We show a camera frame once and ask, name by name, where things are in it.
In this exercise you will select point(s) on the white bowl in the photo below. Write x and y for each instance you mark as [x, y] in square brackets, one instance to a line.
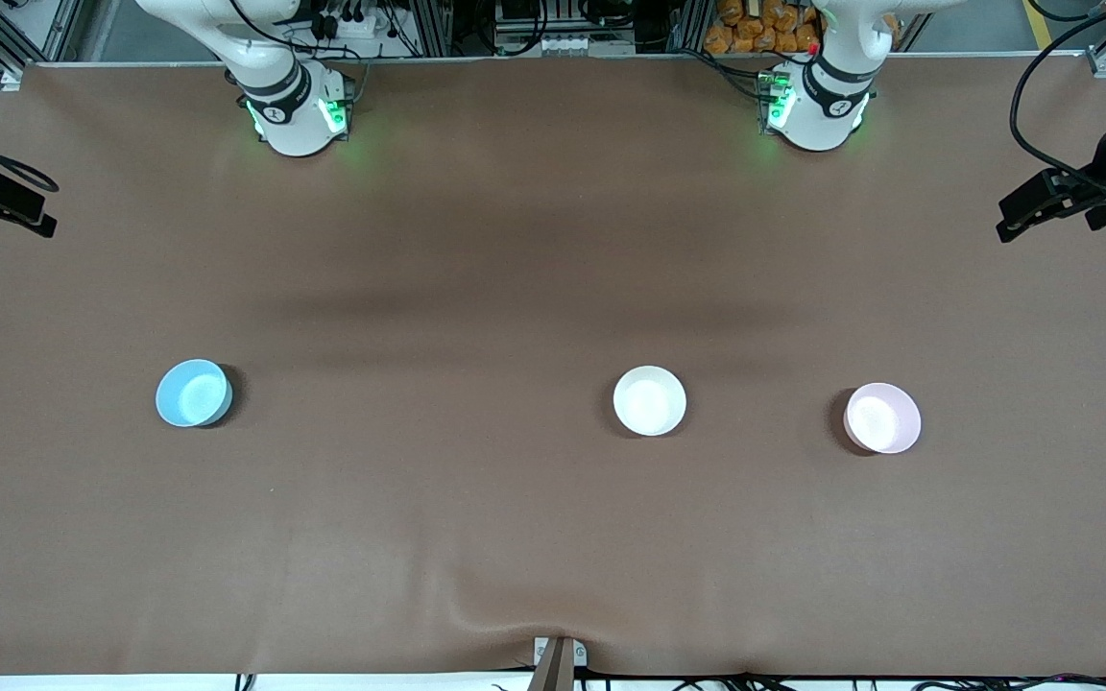
[649, 401]

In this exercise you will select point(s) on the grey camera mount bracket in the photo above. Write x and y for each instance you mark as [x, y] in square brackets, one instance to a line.
[558, 662]

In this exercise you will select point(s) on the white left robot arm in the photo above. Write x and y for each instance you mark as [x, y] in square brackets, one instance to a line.
[817, 110]

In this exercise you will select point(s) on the white power strip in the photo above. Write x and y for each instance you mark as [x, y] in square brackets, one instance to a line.
[351, 21]

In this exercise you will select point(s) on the white terminal block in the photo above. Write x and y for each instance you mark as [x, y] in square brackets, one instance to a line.
[569, 44]

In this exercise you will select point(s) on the orange items pile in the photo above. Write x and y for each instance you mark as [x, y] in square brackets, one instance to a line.
[759, 27]

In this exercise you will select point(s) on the blue bowl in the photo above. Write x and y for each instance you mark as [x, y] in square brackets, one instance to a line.
[193, 393]

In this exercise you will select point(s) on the brown table cloth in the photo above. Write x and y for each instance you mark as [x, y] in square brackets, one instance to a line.
[515, 537]

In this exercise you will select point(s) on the pink bowl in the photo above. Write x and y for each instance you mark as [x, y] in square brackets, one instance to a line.
[883, 418]

